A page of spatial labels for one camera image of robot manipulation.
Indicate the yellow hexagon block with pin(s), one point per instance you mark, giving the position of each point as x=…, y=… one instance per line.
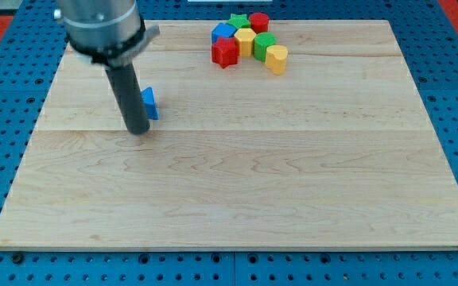
x=244, y=38

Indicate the wooden board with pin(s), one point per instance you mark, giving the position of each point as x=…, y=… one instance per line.
x=336, y=154

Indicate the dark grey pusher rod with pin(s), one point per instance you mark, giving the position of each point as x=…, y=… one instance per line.
x=127, y=92

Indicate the blue triangle block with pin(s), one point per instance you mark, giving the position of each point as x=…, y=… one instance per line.
x=150, y=103

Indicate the blue cube block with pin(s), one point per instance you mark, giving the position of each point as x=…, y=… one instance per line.
x=222, y=30

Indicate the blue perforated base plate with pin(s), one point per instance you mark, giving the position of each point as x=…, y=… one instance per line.
x=30, y=53

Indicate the red cylinder block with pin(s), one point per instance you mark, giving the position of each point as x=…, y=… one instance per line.
x=259, y=22

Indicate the red star block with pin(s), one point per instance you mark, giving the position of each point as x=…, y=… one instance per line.
x=225, y=52

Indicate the green cylinder block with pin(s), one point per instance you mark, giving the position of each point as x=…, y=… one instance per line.
x=261, y=42

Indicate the yellow heart block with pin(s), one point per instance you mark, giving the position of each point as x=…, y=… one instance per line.
x=276, y=58

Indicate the green star block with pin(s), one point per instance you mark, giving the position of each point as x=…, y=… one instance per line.
x=239, y=21

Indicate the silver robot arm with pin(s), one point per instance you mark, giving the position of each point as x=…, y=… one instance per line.
x=109, y=32

